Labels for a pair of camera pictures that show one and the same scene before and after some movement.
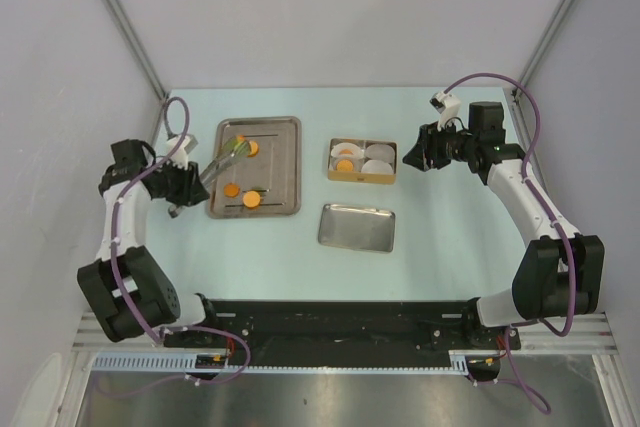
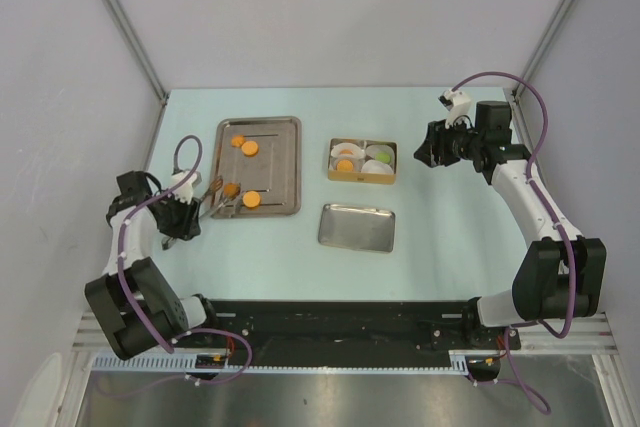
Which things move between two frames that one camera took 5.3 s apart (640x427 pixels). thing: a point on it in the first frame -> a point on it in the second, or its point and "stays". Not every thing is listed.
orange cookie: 253,148 stays
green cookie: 242,148 -> 383,157
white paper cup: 382,152 stays
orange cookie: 232,190 stays
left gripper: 192,191 -> 188,227
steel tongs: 237,147 -> 211,203
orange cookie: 344,165 stays
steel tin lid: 357,227 stays
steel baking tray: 275,173 stays
